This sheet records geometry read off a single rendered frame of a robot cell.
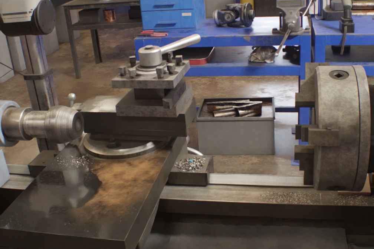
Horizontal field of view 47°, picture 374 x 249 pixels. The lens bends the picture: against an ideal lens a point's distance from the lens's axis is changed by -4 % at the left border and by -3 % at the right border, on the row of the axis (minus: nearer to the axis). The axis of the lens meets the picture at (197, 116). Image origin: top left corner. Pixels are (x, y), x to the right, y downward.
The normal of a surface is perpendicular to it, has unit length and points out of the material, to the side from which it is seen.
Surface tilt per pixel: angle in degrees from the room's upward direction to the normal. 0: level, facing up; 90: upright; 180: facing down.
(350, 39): 90
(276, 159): 0
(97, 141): 0
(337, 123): 62
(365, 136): 70
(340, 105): 45
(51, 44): 90
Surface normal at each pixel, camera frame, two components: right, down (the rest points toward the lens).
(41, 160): -0.07, -0.91
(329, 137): -0.21, 0.09
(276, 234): 0.18, -0.85
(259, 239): -0.18, -0.81
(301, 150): -0.19, -0.35
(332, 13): -0.07, 0.40
